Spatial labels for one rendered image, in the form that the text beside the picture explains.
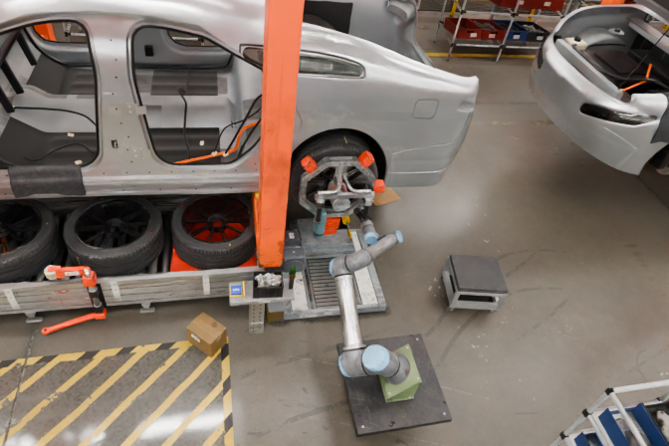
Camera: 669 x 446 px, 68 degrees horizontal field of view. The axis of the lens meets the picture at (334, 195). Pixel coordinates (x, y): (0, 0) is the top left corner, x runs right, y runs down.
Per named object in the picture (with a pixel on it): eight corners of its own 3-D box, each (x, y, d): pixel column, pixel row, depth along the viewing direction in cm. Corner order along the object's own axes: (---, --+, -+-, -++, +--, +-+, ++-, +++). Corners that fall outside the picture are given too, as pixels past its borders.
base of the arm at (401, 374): (414, 374, 300) (406, 369, 294) (389, 390, 304) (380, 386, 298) (402, 347, 314) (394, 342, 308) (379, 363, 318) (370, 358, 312)
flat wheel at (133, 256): (84, 294, 340) (76, 272, 324) (60, 231, 377) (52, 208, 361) (178, 259, 372) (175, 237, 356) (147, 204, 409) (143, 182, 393)
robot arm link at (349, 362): (362, 377, 294) (343, 253, 316) (338, 379, 304) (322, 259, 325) (376, 373, 307) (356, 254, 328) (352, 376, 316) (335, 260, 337)
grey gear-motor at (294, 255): (296, 245, 421) (299, 216, 398) (303, 286, 391) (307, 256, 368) (275, 247, 417) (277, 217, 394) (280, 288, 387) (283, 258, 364)
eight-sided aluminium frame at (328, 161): (364, 210, 391) (377, 155, 355) (366, 216, 386) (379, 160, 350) (296, 213, 379) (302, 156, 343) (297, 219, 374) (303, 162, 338)
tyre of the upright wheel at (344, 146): (387, 155, 391) (328, 112, 353) (396, 174, 374) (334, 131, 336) (330, 206, 417) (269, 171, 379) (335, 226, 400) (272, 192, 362)
